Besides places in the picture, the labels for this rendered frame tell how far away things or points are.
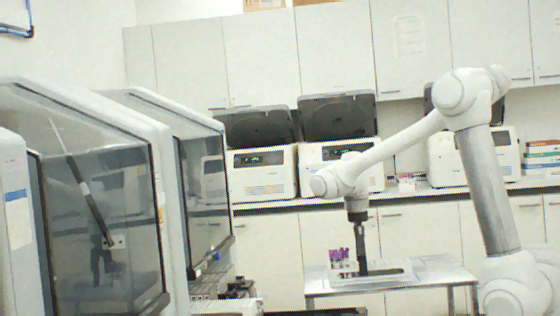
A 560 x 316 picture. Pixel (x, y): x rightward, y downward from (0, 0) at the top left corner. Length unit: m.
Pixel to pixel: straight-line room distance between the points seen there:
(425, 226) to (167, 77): 2.06
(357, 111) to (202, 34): 1.21
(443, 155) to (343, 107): 0.76
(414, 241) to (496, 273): 2.45
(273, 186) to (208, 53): 1.07
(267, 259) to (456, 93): 2.77
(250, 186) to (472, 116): 2.66
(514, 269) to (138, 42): 3.53
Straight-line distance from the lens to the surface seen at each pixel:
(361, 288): 2.38
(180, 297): 2.02
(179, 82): 4.81
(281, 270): 4.49
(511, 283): 1.96
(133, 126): 1.82
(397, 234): 4.40
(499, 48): 4.71
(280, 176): 4.38
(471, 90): 1.95
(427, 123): 2.23
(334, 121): 4.72
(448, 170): 4.37
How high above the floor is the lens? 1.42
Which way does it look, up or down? 3 degrees down
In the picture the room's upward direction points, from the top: 5 degrees counter-clockwise
